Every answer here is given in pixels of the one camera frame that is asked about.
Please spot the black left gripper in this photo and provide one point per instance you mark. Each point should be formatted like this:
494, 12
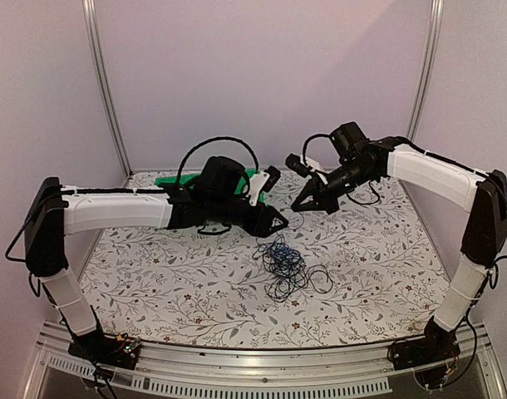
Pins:
261, 225

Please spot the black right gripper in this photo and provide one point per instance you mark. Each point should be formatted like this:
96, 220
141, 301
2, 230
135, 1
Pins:
325, 202

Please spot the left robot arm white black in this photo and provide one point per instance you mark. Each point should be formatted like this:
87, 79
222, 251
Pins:
222, 192

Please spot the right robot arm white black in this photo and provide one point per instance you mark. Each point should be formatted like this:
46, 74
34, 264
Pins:
483, 195

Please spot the floral patterned table mat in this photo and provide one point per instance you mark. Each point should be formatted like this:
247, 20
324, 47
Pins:
382, 281

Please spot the green three-compartment plastic bin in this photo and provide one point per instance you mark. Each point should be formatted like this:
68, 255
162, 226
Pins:
185, 178

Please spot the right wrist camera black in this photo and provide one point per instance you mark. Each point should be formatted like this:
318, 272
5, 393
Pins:
294, 163

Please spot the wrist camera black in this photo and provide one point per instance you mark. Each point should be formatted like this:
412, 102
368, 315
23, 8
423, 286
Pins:
274, 175
294, 163

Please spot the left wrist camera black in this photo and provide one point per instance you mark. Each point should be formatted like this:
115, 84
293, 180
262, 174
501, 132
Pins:
274, 175

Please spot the front aluminium rail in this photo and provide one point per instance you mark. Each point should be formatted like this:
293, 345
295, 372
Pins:
177, 371

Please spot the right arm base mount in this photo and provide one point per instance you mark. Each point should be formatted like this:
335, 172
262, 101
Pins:
436, 345

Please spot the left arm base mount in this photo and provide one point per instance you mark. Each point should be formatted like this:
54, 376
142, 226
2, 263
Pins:
97, 347

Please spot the left aluminium frame post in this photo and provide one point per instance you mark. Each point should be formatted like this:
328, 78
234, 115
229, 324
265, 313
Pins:
99, 63

